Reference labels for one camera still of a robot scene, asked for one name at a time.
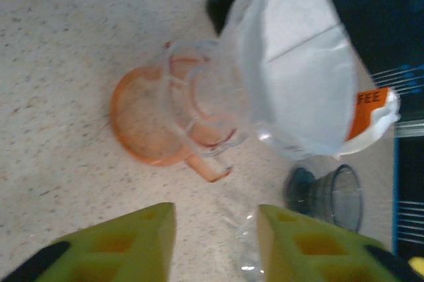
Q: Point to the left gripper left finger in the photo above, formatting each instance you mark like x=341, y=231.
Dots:
x=126, y=245

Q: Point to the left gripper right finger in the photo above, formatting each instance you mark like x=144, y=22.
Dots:
x=314, y=249

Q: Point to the grey translucent coffee dripper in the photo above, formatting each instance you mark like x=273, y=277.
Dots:
x=328, y=196

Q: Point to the clear dripper with orange base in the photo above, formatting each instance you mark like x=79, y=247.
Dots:
x=198, y=96

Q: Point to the white paper coffee filter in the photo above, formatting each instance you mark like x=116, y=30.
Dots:
x=298, y=63

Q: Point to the dark olive coffee dripper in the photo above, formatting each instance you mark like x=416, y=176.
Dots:
x=222, y=0

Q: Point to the clear plastic piece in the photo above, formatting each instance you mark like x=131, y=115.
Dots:
x=246, y=245

